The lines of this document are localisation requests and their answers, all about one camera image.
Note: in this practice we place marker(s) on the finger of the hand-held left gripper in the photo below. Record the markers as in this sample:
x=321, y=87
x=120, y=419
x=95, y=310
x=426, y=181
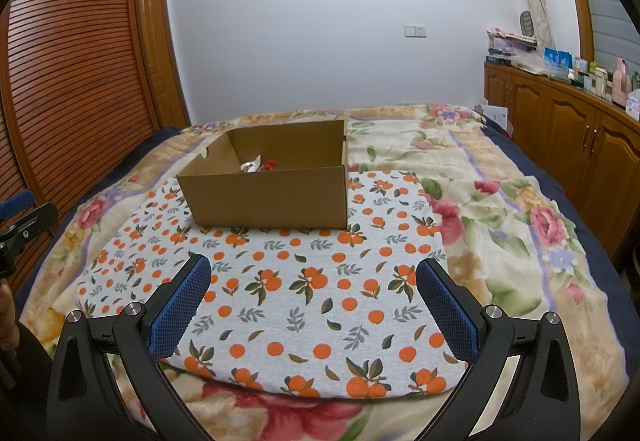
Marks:
x=15, y=206
x=35, y=221

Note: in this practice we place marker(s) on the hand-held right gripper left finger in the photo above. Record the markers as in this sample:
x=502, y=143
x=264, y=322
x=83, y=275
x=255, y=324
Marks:
x=182, y=306

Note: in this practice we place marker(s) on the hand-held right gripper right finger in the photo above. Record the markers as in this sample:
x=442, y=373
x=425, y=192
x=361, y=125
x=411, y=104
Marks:
x=447, y=311

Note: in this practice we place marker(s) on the brown cardboard box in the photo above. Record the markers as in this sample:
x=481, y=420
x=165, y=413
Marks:
x=260, y=201

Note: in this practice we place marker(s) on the clear red crab stick packet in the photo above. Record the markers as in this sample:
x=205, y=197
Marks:
x=250, y=165

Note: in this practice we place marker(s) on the person's left forearm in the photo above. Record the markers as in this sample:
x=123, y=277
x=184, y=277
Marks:
x=7, y=321

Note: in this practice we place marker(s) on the floral blanket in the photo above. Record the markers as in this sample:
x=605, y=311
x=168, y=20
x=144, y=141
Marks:
x=500, y=221

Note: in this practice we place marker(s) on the orange fruit print mat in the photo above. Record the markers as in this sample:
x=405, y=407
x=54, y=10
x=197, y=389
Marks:
x=300, y=301

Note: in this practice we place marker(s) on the louvered wooden wardrobe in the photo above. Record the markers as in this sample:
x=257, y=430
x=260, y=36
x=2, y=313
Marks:
x=75, y=71

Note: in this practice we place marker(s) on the white paper bag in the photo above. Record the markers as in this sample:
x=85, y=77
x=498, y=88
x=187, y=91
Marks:
x=495, y=117

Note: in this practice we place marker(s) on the wooden door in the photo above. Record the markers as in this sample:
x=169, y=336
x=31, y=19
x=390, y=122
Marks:
x=160, y=46

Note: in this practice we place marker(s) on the wooden cabinet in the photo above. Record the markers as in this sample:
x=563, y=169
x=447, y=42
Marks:
x=565, y=121

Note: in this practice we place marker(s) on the group of small bottles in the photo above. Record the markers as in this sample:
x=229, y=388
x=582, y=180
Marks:
x=590, y=78

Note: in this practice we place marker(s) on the blue printed box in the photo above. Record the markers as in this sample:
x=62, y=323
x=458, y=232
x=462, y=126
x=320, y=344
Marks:
x=556, y=57

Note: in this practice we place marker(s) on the white tissue box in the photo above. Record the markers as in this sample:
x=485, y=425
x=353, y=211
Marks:
x=634, y=105

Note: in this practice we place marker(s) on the pink bottle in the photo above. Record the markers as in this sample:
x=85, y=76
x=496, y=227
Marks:
x=622, y=83

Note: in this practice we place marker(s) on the grey oval fan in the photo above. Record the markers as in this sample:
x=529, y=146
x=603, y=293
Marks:
x=526, y=23

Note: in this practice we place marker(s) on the grey window blind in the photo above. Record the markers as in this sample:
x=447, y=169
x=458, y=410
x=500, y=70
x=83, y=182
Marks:
x=612, y=11

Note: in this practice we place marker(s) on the white wall switch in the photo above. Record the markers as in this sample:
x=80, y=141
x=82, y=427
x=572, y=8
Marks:
x=415, y=31

